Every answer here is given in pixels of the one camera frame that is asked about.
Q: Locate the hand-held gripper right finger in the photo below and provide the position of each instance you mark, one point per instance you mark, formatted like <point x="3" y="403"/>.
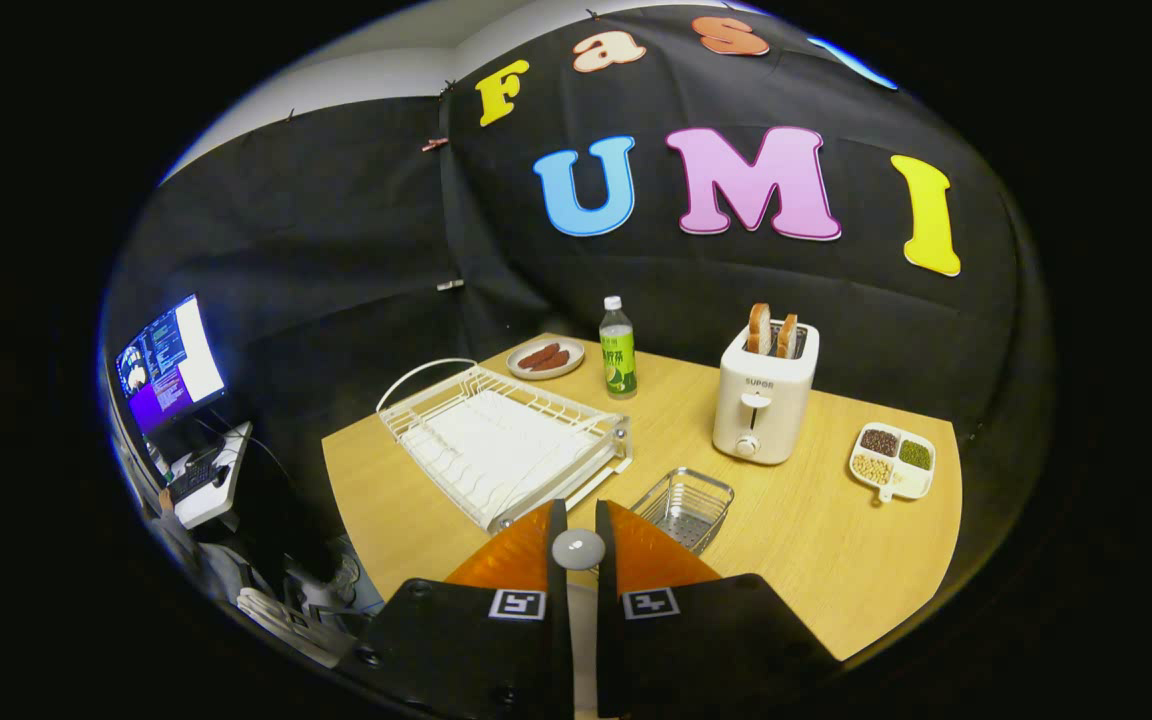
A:
<point x="696" y="650"/>

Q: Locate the white side desk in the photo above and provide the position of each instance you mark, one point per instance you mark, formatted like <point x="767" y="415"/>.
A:
<point x="226" y="500"/>

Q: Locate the small grey saucer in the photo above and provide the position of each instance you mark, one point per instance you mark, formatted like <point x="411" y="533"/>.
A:
<point x="574" y="348"/>

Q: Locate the green label drink bottle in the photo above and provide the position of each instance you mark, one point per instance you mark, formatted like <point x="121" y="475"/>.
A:
<point x="618" y="360"/>

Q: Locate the white divided bean dish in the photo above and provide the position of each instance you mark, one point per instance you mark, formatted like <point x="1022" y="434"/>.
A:
<point x="904" y="482"/>

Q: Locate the black keyboard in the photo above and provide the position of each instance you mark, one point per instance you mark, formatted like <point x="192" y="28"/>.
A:
<point x="196" y="480"/>

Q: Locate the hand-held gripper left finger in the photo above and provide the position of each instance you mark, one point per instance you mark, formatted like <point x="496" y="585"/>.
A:
<point x="476" y="650"/>

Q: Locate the computer monitor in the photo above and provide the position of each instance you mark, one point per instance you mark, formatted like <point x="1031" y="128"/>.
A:
<point x="171" y="365"/>

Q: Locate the toast slice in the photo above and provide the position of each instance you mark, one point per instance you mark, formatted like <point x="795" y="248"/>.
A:
<point x="759" y="330"/>
<point x="787" y="336"/>

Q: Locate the white toaster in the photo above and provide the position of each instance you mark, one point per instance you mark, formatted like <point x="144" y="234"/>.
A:
<point x="766" y="410"/>

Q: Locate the black backdrop cloth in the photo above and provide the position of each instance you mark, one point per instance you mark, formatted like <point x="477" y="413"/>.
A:
<point x="636" y="280"/>

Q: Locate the brown sausage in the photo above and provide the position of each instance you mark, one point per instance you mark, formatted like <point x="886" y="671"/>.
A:
<point x="536" y="355"/>
<point x="554" y="361"/>

